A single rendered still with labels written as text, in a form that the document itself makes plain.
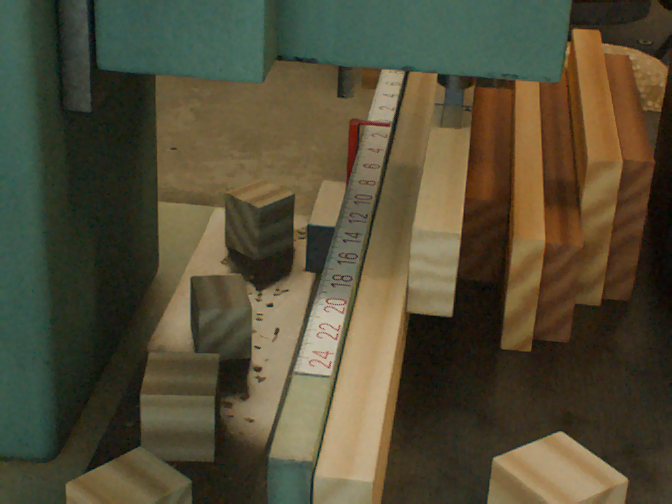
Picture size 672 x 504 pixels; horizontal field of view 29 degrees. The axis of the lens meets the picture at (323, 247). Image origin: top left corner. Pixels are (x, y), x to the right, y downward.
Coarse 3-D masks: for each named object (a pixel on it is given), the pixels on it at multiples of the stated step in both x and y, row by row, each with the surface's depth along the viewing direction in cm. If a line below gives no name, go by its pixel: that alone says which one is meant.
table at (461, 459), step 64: (640, 256) 68; (448, 320) 61; (576, 320) 62; (640, 320) 62; (448, 384) 56; (512, 384) 57; (576, 384) 57; (640, 384) 57; (448, 448) 52; (512, 448) 52; (640, 448) 53
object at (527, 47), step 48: (288, 0) 62; (336, 0) 61; (384, 0) 61; (432, 0) 61; (480, 0) 60; (528, 0) 60; (288, 48) 63; (336, 48) 62; (384, 48) 62; (432, 48) 62; (480, 48) 61; (528, 48) 61
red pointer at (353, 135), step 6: (354, 120) 67; (360, 120) 67; (366, 120) 67; (354, 126) 67; (348, 132) 68; (354, 132) 67; (348, 138) 68; (354, 138) 67; (348, 144) 68; (354, 144) 68; (348, 150) 68; (354, 150) 68; (348, 156) 68; (354, 156) 68; (348, 162) 68; (354, 162) 68; (348, 168) 68; (348, 174) 68; (348, 180) 69
